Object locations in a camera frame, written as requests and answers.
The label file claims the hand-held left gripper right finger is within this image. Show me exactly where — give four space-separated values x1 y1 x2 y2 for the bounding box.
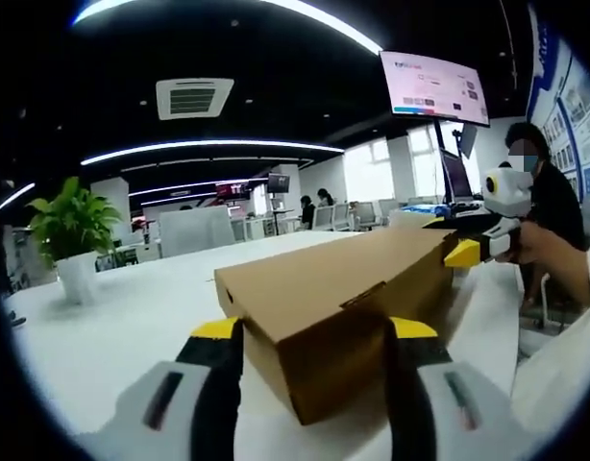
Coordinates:
381 316 525 461

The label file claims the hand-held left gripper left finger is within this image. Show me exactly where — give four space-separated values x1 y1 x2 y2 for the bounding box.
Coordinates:
90 316 246 461

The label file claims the brown cardboard shoe box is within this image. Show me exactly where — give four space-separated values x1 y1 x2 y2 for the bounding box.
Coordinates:
213 225 462 426

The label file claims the person's right hand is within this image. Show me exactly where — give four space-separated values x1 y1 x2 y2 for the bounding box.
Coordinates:
509 222 559 267

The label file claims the dark laptop screen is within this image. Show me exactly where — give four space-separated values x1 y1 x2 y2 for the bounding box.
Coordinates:
441 148 475 203

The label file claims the white swivel desk chair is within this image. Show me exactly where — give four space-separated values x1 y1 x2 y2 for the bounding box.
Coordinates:
519 272 571 333

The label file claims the black display screen stand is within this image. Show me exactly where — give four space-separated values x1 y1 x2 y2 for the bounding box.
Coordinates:
431 117 479 207

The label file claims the white printed shirt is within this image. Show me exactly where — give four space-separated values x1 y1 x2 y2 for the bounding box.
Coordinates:
510 249 590 433

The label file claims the large pink-white display screen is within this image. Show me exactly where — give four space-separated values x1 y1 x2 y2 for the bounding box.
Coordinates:
379 50 491 127

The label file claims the row of white office chairs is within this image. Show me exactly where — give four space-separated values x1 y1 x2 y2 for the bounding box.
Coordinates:
311 198 403 232

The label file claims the white partition panel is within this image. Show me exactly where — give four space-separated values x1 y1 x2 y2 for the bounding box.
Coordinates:
159 206 236 259

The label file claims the dark hanging monitor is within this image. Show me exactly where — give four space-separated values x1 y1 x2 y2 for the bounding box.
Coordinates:
266 173 293 195

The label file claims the potted green plant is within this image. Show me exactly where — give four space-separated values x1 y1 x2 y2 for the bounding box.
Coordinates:
25 176 126 304

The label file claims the white ceiling light strip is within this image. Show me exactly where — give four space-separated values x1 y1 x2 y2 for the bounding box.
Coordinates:
73 0 383 54
81 138 347 167

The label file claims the red hanging screen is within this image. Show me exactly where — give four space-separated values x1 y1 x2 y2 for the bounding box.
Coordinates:
214 181 251 199

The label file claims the ceiling air conditioner vent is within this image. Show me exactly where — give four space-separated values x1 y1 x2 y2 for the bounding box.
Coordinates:
155 78 235 121

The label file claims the blue wall display board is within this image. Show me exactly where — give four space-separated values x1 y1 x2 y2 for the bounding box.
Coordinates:
528 9 590 198

